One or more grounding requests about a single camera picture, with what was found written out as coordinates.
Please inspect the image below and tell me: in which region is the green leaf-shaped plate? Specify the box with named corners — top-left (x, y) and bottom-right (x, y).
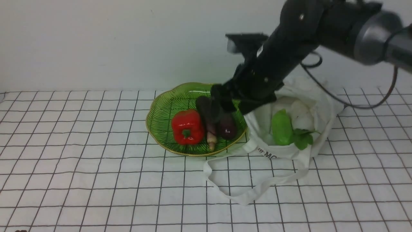
top-left (146, 82), bottom-right (247, 157)

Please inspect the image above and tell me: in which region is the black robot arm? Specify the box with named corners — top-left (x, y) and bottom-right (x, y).
top-left (210, 0), bottom-right (412, 123)

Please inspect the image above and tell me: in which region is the light green vegetable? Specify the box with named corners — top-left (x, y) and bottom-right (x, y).
top-left (272, 109), bottom-right (293, 146)

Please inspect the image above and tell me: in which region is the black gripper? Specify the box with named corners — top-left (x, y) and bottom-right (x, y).
top-left (210, 63), bottom-right (285, 123)

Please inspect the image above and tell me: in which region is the white grid tablecloth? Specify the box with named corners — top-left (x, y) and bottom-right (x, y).
top-left (0, 88), bottom-right (412, 232)

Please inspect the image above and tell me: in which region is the white radish with leaves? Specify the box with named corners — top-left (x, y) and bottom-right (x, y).
top-left (290, 100), bottom-right (320, 151)

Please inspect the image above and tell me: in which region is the white cloth tote bag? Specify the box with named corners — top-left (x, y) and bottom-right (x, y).
top-left (203, 76), bottom-right (344, 205)

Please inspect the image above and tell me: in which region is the dark purple eggplant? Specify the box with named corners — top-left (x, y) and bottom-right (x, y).
top-left (217, 113), bottom-right (238, 140)

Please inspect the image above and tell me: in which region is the dark purple carrot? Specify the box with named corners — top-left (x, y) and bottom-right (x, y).
top-left (195, 95), bottom-right (217, 151)

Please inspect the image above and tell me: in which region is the black cable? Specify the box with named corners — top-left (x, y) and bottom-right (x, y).
top-left (299, 24), bottom-right (412, 109)

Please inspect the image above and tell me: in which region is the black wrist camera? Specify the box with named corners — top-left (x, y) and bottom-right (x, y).
top-left (225, 33), bottom-right (269, 57)

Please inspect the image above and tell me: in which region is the red bell pepper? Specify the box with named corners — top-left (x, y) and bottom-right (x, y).
top-left (171, 109), bottom-right (205, 145)

